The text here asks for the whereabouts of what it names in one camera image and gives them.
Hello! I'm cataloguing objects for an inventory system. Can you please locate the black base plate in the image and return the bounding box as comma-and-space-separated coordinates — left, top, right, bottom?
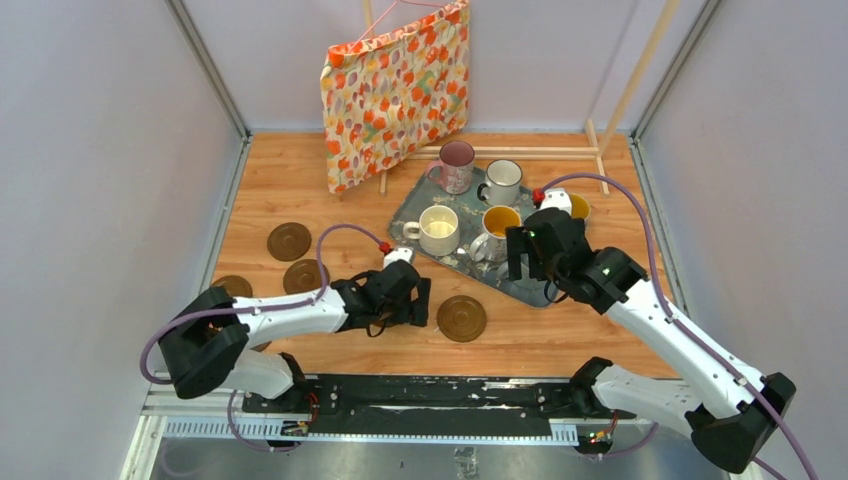
241, 374, 613, 437

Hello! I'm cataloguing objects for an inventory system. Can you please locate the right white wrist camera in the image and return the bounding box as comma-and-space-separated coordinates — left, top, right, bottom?
534, 188, 573, 215

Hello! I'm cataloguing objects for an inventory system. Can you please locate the blue butterfly mug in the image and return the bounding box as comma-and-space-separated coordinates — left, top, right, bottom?
569, 193, 591, 224

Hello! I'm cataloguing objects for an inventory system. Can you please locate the cream ribbed mug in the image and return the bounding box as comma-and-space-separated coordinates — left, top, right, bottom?
402, 205, 460, 257

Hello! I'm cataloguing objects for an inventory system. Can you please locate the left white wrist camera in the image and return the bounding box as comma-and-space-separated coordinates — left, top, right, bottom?
383, 246, 416, 267

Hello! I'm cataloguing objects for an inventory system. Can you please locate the pink mug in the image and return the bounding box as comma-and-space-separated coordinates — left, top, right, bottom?
424, 141, 476, 195

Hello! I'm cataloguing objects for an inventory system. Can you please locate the grey ceramic mug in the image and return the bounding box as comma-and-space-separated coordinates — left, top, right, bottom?
495, 262, 546, 294

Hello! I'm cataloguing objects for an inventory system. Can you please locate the aluminium rail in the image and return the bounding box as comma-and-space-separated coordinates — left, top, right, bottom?
141, 388, 704, 448

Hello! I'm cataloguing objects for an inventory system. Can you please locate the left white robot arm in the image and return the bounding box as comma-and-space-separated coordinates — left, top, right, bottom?
155, 260, 431, 413

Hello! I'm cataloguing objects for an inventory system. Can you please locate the floral fabric bag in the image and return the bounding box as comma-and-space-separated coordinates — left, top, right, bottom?
320, 1, 471, 194

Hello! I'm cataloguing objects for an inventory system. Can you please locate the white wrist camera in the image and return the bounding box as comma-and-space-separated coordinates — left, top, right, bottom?
534, 188, 573, 215
383, 246, 416, 267

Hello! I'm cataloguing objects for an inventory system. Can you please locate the blue floral serving tray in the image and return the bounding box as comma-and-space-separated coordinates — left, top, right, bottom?
388, 168, 555, 309

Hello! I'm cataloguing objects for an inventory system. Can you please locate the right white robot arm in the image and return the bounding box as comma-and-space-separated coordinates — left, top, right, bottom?
506, 207, 797, 474

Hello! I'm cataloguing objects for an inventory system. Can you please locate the white floral mug yellow inside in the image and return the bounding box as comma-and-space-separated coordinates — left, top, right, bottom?
469, 205, 522, 263

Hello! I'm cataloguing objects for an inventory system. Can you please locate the white mug black handle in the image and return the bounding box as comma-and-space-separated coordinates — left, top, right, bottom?
476, 159, 523, 206

